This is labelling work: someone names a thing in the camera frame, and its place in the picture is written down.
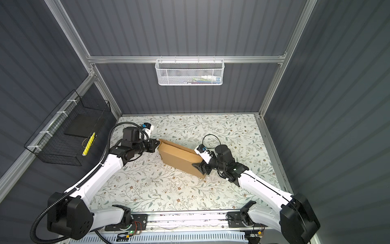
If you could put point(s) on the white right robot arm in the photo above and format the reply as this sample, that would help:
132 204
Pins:
291 215

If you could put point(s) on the aluminium frame corner post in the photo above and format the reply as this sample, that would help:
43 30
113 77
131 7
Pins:
64 21

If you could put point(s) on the white vented cable duct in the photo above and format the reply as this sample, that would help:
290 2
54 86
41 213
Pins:
206 237

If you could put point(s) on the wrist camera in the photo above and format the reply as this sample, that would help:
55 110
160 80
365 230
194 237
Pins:
204 153
148 128

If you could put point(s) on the items in white basket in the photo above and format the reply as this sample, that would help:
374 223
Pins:
205 80

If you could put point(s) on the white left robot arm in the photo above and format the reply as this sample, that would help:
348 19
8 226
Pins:
68 213

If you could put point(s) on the aluminium horizontal frame bar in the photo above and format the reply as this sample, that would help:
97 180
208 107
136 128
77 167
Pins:
186 59

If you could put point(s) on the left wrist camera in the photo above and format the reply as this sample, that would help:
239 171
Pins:
148 128

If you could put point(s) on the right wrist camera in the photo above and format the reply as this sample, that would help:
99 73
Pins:
204 153

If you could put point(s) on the black wire mesh basket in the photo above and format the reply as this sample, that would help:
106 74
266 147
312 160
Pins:
63 138

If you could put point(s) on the aluminium right corner post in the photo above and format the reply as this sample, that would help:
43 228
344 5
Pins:
290 49

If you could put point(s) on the yellow marker pen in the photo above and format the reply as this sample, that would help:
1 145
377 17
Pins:
89 144

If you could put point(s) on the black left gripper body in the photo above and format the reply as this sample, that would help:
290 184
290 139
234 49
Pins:
147 147

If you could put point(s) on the white wire mesh basket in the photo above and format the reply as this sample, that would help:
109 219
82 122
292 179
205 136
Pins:
171 74

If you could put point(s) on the brown cardboard box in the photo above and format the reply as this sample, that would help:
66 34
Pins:
180 157

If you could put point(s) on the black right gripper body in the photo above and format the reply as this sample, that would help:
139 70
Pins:
215 164

